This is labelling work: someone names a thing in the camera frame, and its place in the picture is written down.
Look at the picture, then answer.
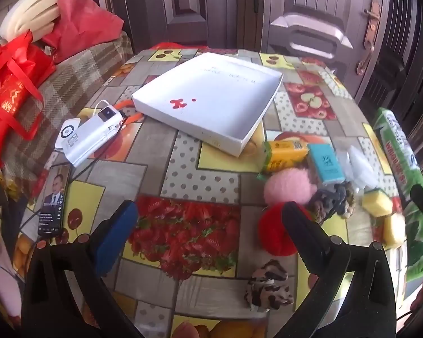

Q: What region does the dark slatted door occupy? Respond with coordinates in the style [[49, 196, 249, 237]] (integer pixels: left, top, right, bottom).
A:
[[356, 0, 423, 141]]

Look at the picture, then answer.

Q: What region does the yellow sponge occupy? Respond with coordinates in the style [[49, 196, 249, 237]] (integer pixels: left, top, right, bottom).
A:
[[361, 188, 393, 218], [382, 213, 407, 250]]

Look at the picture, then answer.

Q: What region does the red fluffy puff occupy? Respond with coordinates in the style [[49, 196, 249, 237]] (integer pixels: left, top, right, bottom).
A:
[[258, 202, 316, 256]]

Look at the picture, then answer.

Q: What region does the orange lanyard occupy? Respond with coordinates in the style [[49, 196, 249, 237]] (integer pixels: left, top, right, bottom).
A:
[[114, 99, 143, 127]]

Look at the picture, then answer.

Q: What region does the white wireless charger puck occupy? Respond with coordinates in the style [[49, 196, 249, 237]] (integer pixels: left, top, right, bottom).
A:
[[54, 118, 81, 149]]

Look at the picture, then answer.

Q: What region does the red gold-print carrier bag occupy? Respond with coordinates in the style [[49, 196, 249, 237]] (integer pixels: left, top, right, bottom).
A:
[[0, 32, 57, 168]]

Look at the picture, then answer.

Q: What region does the shallow white cardboard box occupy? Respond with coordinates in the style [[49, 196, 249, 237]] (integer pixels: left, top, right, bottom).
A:
[[131, 52, 283, 157]]

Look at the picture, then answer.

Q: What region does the teal tissue pack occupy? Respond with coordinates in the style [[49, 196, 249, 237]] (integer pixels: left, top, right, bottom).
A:
[[306, 144, 346, 185]]

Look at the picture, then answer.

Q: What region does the pink fluffy puff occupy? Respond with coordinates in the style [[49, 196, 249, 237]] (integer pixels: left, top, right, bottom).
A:
[[264, 168, 318, 206]]

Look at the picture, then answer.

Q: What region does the fruit print tablecloth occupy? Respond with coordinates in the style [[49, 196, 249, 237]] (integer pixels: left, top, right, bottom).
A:
[[12, 47, 423, 338]]

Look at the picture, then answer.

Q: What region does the brown door with handle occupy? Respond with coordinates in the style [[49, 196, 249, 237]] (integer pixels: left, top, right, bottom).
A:
[[257, 0, 392, 88]]

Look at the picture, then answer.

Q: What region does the green gum-pack pillow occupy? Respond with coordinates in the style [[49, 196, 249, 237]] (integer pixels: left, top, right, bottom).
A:
[[372, 107, 423, 284]]

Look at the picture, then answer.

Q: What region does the red plastic bag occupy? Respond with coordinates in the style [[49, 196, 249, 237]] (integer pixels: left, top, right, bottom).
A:
[[42, 0, 125, 65]]

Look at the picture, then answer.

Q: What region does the yellow tissue pack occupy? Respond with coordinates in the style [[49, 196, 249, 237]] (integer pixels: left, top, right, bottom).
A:
[[257, 140, 310, 180]]

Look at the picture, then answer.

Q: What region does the brown panelled door leaf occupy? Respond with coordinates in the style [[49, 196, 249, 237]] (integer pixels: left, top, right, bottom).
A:
[[74, 0, 265, 52]]

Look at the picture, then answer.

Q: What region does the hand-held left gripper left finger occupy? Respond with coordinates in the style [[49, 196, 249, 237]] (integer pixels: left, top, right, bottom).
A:
[[21, 200, 142, 338]]

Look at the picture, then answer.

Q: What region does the grey-blue braided scrunchie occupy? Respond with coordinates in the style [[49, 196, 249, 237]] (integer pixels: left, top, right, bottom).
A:
[[308, 181, 356, 224]]

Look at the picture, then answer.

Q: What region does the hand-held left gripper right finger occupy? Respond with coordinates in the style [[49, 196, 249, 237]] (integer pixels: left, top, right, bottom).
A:
[[278, 201, 407, 338]]

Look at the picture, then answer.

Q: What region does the black smartphone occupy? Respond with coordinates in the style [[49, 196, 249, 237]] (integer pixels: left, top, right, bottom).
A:
[[38, 164, 72, 237]]

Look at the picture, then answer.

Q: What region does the leopard print scrunchie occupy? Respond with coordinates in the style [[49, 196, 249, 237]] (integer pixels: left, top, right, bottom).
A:
[[244, 259, 295, 312]]

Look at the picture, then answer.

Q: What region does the red shiny bag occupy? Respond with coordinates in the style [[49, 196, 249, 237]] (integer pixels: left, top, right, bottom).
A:
[[150, 41, 208, 50]]

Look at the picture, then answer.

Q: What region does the white power bank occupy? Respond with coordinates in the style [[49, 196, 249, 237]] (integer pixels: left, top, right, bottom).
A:
[[54, 105, 125, 168]]

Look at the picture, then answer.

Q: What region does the plaid sofa cover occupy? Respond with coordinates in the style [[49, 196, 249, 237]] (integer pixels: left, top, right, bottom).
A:
[[0, 30, 135, 184]]

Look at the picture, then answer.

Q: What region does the copper door handle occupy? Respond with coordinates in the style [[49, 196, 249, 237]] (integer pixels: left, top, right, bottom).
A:
[[356, 0, 381, 71]]

